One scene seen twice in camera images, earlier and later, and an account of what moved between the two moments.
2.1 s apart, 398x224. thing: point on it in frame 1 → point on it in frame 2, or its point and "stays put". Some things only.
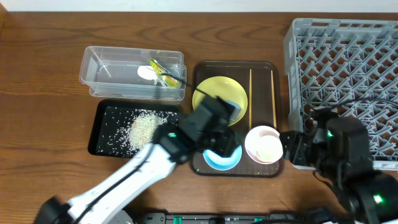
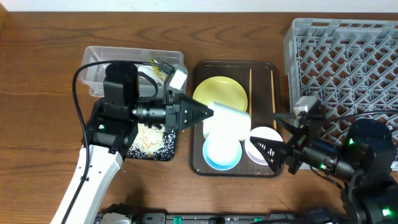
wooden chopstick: [273, 103] stays put
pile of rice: [144, 126] stays put
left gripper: [224, 143] → [171, 112]
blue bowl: [219, 162] stays put
